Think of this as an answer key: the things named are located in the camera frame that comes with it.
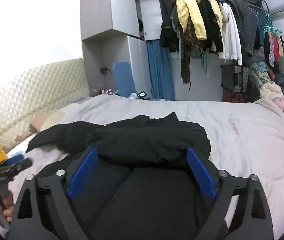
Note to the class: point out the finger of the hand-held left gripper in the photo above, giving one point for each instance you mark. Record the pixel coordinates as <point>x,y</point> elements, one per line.
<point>14,159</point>
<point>23,165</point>

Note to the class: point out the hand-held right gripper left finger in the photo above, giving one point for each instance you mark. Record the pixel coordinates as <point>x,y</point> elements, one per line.
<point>83,172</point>

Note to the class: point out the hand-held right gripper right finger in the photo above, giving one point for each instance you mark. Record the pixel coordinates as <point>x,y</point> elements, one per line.
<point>202,175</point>

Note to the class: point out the black garment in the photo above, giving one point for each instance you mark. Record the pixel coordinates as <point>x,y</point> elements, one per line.
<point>144,140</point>

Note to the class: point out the cream quilted mattress pad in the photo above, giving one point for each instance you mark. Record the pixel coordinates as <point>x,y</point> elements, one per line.
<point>19,142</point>

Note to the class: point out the beige patchwork pillow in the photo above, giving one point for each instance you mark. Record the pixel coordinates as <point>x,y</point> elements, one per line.
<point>54,116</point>

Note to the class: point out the grey blanket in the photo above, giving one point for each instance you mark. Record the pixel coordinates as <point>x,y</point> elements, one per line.
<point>244,135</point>

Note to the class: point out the cream quilted headboard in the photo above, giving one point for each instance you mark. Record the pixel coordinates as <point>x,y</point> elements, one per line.
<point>31,90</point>

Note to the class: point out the group of cosmetic bottles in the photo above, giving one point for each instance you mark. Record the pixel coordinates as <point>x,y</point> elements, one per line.
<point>106,91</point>

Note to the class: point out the white and blue plush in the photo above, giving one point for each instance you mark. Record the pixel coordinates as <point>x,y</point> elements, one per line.
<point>133,96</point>

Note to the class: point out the small screen device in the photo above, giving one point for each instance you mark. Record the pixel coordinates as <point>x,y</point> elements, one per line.
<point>142,95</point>

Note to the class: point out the black storage crate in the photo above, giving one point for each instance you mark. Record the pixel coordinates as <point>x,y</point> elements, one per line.
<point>234,82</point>

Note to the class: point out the blue rolled mat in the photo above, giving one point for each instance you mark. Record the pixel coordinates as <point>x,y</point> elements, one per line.
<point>124,80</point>

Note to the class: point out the pink cloth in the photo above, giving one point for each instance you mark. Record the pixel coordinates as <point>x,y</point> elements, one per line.
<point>281,103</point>

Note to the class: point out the blue curtain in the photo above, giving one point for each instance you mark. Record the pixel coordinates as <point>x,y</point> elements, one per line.
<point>160,75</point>

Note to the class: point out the cream fleece garment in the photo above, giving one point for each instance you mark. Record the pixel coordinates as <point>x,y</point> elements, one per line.
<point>270,91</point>

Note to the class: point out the brown patterned scarf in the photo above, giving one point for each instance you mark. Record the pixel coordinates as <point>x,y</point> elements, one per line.
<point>185,62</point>

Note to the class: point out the teal hanging garment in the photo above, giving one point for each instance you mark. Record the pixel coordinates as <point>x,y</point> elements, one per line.
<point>205,60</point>

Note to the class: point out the white hoodie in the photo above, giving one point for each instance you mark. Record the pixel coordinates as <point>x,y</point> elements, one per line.
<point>230,35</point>

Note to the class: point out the hanging small laundry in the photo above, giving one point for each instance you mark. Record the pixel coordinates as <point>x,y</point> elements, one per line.
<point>274,47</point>

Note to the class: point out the black hanging jacket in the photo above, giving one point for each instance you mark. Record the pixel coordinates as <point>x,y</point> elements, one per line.
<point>209,25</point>

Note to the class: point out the black hanging coat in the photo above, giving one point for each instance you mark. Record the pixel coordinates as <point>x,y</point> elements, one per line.
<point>167,25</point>

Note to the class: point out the dark grey hanging jackets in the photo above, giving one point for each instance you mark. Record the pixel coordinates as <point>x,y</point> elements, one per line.
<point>247,25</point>

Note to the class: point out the teal clip hanger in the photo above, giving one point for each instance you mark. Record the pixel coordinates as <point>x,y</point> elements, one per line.
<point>272,28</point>

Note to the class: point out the cream hanging shirt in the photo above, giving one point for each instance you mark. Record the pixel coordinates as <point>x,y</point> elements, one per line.
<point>216,12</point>

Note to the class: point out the yellow fleece hoodie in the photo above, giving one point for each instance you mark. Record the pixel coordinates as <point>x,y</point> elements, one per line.
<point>189,10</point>

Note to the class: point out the grey wardrobe cabinet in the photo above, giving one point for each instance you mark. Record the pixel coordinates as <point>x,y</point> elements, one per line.
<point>99,5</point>

